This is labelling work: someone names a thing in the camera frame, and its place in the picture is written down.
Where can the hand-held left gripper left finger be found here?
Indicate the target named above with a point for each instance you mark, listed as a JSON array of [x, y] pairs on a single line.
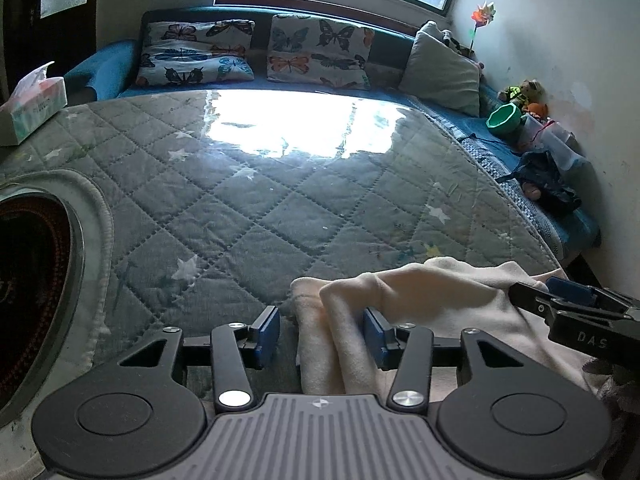
[[267, 335]]

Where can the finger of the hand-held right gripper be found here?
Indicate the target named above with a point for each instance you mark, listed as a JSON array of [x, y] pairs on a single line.
[[570, 290], [530, 296]]

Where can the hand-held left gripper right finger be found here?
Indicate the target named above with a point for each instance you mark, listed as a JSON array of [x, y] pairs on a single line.
[[375, 335]]

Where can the cream white garment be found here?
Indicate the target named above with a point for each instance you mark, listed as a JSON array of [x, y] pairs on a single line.
[[450, 290]]

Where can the blue patterned sofa cover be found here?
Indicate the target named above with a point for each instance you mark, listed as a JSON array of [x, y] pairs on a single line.
[[565, 225]]

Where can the dark blue bag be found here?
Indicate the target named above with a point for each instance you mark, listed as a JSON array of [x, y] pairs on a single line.
[[547, 180]]

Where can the clear plastic storage box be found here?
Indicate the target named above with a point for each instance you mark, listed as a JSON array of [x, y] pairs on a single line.
[[560, 142]]

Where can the grey quilted star table cover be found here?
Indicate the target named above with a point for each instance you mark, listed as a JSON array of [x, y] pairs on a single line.
[[250, 185]]

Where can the green bowl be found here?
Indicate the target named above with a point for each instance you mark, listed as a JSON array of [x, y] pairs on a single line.
[[502, 120]]

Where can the orange toy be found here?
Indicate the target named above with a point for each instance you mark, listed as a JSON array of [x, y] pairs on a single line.
[[536, 110]]

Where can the stuffed bear toy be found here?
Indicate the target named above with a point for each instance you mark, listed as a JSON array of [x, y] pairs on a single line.
[[522, 94]]

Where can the grey pillow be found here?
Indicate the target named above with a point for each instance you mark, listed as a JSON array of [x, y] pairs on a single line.
[[442, 77]]

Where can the black and white patterned pillow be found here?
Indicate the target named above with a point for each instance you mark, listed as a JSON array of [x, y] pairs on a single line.
[[450, 37]]

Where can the colourful pinwheel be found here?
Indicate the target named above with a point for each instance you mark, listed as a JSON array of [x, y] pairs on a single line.
[[482, 15]]

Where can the butterfly print pillow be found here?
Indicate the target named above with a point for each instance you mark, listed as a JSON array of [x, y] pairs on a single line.
[[320, 50], [195, 55]]

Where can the blue sofa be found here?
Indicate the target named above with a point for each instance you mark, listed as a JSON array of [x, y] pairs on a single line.
[[100, 72]]

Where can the tissue box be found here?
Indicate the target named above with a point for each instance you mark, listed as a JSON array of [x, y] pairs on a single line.
[[32, 107]]

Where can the wooden windowsill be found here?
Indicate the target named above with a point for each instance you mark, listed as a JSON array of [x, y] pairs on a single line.
[[310, 2]]

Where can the dark door with frosted glass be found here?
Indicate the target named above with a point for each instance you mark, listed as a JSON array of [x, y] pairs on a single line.
[[75, 45]]

